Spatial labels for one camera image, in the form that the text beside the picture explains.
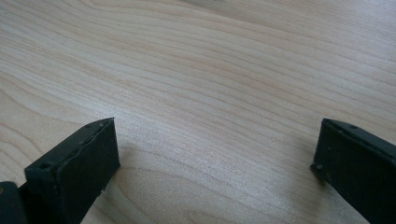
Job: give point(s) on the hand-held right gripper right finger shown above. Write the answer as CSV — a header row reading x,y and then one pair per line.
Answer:
x,y
358,168

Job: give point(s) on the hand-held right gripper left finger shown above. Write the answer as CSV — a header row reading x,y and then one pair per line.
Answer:
x,y
74,174

